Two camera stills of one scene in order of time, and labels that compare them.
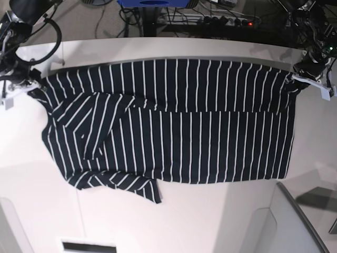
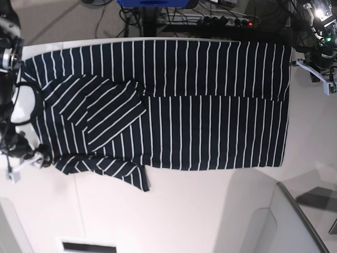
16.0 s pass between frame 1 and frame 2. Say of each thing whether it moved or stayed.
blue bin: stayed
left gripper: moved
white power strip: stayed
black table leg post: stayed
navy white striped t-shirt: moved
